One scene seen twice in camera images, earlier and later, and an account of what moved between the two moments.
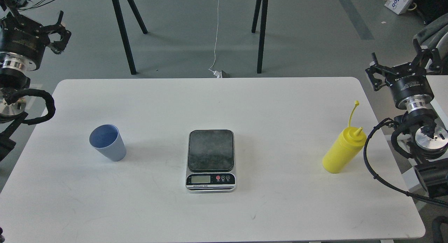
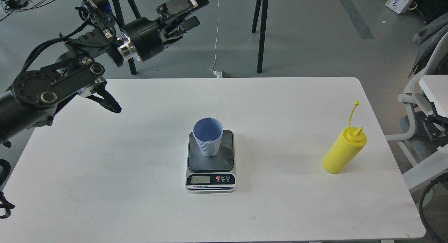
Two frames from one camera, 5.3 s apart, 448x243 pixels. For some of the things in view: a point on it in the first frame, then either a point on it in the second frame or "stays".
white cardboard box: x=399 y=1 stays
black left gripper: x=21 y=35 → x=147 y=37
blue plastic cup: x=106 y=139 → x=209 y=131
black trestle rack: x=261 y=8 stays
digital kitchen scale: x=210 y=164 stays
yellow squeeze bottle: x=350 y=142 stays
